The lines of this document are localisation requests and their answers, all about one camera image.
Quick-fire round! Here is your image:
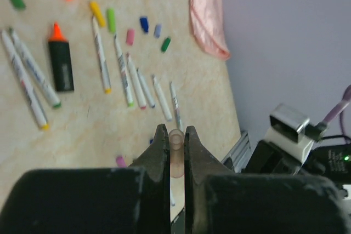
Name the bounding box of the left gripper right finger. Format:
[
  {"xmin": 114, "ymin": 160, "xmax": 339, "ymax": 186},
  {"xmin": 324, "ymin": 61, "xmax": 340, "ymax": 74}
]
[{"xmin": 184, "ymin": 126, "xmax": 350, "ymax": 233}]

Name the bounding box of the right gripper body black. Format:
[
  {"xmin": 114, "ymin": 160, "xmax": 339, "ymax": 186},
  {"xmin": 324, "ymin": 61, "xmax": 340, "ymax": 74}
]
[{"xmin": 241, "ymin": 140, "xmax": 302, "ymax": 175}]

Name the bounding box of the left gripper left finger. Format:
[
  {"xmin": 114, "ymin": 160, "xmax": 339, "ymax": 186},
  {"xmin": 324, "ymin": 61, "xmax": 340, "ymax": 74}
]
[{"xmin": 1, "ymin": 124, "xmax": 171, "ymax": 233}]

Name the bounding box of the magenta pink marker cap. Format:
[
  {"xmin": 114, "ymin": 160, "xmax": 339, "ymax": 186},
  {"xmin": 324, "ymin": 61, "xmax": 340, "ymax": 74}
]
[{"xmin": 116, "ymin": 156, "xmax": 128, "ymax": 168}]

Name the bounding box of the lilac cap paint marker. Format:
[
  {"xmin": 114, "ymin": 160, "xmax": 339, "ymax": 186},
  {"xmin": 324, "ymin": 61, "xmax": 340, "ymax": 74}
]
[{"xmin": 152, "ymin": 75, "xmax": 172, "ymax": 122}]

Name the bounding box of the blue cap white marker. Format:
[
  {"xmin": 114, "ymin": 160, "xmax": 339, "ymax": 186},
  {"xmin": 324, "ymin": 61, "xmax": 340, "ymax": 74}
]
[{"xmin": 137, "ymin": 68, "xmax": 156, "ymax": 109}]

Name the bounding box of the pink cap paint marker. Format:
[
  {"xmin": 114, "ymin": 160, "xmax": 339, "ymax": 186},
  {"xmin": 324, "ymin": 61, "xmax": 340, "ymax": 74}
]
[{"xmin": 127, "ymin": 53, "xmax": 146, "ymax": 110}]

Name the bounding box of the green cap white marker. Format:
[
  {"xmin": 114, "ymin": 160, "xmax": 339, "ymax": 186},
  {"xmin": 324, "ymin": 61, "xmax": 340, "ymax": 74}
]
[{"xmin": 9, "ymin": 27, "xmax": 61, "ymax": 108}]

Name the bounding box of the lime cap white marker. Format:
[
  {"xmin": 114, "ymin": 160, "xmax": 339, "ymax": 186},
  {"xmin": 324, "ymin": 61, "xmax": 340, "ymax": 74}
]
[{"xmin": 114, "ymin": 33, "xmax": 134, "ymax": 107}]

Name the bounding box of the lilac marker cap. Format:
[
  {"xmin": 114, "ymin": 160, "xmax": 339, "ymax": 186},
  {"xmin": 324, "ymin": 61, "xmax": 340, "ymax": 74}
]
[{"xmin": 154, "ymin": 24, "xmax": 162, "ymax": 38}]

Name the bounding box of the yellow marker pen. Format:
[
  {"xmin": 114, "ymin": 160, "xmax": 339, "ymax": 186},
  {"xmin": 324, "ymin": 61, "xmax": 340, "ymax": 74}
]
[{"xmin": 92, "ymin": 16, "xmax": 111, "ymax": 94}]

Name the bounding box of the black orange highlighter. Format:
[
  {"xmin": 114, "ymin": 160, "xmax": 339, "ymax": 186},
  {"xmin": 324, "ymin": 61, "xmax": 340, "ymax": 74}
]
[{"xmin": 48, "ymin": 22, "xmax": 74, "ymax": 92}]

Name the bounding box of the yellow cap paint marker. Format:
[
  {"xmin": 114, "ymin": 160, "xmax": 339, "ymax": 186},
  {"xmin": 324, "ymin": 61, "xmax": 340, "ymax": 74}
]
[{"xmin": 1, "ymin": 30, "xmax": 49, "ymax": 130}]

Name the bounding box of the yellow marker cap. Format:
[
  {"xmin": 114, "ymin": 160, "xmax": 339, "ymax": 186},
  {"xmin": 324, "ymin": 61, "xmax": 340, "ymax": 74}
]
[{"xmin": 89, "ymin": 1, "xmax": 106, "ymax": 27}]

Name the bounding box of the small blue cap marker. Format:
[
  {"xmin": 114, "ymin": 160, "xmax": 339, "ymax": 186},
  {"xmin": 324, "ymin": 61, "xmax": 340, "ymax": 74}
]
[{"xmin": 169, "ymin": 187, "xmax": 176, "ymax": 207}]

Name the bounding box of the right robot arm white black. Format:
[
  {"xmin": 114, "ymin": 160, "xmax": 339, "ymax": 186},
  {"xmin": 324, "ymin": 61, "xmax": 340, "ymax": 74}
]
[{"xmin": 241, "ymin": 135, "xmax": 350, "ymax": 199}]

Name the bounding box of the pink cloth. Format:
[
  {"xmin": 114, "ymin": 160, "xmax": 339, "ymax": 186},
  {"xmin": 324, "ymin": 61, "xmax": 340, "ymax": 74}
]
[{"xmin": 189, "ymin": 0, "xmax": 231, "ymax": 61}]

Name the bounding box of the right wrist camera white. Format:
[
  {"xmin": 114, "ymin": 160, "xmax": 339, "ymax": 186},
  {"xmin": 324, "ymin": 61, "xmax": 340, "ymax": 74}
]
[{"xmin": 264, "ymin": 103, "xmax": 328, "ymax": 164}]

